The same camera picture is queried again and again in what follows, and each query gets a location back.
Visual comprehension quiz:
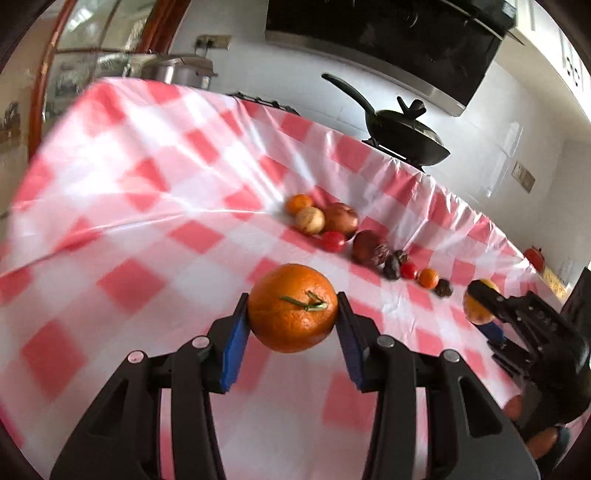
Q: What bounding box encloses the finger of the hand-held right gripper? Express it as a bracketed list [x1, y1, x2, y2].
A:
[468, 280, 513, 324]
[481, 321, 523, 378]

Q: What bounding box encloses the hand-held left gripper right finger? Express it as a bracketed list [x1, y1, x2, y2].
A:
[336, 291, 541, 480]

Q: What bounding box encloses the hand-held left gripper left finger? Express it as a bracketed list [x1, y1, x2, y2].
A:
[48, 292, 252, 480]

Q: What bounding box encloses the yellow-orange round fruit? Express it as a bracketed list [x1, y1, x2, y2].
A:
[463, 279, 501, 325]

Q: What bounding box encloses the large orange with stem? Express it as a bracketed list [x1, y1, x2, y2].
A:
[248, 263, 339, 354]

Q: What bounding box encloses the large red tomato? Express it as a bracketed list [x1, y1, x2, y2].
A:
[321, 231, 347, 253]

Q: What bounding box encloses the person's right hand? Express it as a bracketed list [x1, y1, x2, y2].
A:
[502, 394, 573, 462]

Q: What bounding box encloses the red round object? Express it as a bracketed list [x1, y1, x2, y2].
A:
[524, 246, 546, 273]

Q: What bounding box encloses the yellow flat object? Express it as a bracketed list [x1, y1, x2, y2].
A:
[542, 268, 568, 301]

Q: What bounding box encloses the dark red round fruit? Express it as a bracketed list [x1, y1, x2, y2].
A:
[352, 229, 389, 266]

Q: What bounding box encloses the brown red apple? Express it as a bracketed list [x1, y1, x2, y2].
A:
[322, 202, 359, 237]

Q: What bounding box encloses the striped yellow melon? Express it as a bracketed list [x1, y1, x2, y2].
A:
[295, 207, 326, 235]

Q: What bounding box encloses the red white checked tablecloth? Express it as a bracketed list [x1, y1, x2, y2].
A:
[0, 76, 573, 480]

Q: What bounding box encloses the black wok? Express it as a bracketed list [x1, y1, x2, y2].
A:
[322, 73, 451, 168]

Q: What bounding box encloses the black wok lid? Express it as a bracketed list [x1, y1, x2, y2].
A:
[376, 97, 444, 148]

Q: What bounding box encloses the black gas stove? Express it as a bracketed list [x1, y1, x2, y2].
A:
[229, 91, 301, 115]

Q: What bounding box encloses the black range hood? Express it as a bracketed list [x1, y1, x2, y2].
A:
[264, 0, 518, 118]

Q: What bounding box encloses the stainless steel pot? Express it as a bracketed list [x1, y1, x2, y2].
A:
[122, 52, 219, 90]

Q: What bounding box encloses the beige wall switch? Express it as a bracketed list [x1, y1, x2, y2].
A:
[513, 161, 536, 193]

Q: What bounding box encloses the white wall cabinet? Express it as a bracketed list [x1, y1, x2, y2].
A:
[508, 0, 591, 93]

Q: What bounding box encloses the wall socket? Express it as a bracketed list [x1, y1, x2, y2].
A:
[195, 34, 232, 51]

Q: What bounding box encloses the brown wooden door frame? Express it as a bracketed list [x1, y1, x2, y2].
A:
[28, 0, 192, 162]

